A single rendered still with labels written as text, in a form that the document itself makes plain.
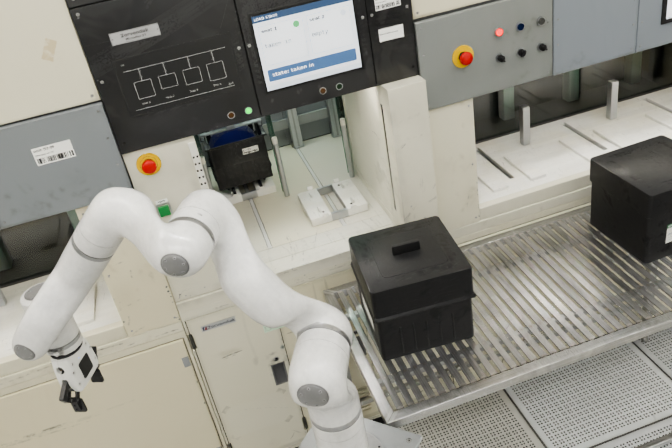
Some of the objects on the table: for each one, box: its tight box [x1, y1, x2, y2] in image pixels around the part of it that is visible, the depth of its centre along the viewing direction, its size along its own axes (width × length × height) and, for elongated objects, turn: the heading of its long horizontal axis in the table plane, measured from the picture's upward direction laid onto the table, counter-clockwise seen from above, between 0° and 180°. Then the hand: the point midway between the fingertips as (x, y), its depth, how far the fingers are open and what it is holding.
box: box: [590, 135, 672, 264], centre depth 215 cm, size 29×29×25 cm
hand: (88, 393), depth 162 cm, fingers open, 8 cm apart
